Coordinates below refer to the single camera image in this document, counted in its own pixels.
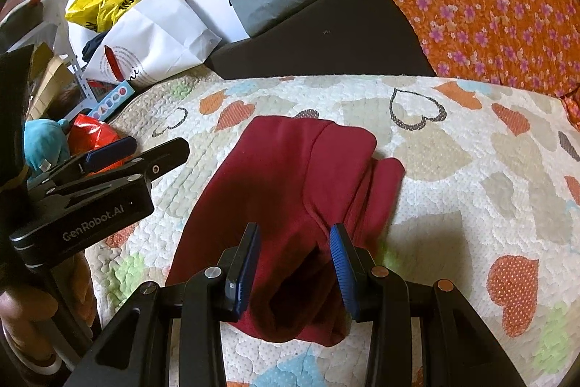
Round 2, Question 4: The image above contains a red plastic bag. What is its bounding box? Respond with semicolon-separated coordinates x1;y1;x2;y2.
67;114;124;176

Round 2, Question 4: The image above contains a black mat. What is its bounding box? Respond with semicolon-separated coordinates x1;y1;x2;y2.
206;0;438;81

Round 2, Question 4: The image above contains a white paper bag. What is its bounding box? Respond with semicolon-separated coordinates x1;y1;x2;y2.
84;0;223;89

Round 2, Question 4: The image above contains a person's left hand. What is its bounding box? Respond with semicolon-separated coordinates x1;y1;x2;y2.
0;289;62;374

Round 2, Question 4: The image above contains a white metal shelf rack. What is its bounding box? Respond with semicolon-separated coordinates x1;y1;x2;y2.
44;0;88;86

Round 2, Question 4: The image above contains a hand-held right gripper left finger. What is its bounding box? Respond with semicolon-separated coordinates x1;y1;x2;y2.
63;223;262;387

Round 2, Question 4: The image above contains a yellow plastic bag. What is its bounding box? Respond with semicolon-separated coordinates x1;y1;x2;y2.
65;0;148;33

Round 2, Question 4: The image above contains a cardboard box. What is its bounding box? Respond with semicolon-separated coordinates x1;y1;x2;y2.
26;42;74;121

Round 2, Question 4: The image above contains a maroon small garment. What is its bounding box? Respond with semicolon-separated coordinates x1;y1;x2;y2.
165;116;406;347

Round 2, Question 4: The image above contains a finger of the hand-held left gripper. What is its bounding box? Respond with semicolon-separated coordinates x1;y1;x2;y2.
29;137;137;189
45;137;190;198

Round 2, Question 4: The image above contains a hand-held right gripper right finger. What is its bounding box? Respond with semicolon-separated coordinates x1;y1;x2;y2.
329;224;529;387

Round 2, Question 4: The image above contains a quilted heart print blanket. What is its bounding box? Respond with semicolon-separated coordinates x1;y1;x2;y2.
84;65;580;387

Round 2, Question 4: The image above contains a colourful dotted box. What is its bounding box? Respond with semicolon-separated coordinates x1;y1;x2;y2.
86;79;137;121

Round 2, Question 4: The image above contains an orange floral cloth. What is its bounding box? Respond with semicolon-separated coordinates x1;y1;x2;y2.
365;0;580;130

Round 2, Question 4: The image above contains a navy cloth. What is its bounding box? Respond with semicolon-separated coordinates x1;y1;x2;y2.
82;31;110;62

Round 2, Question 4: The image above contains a blue plush toy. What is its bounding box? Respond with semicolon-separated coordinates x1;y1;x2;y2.
25;118;72;171

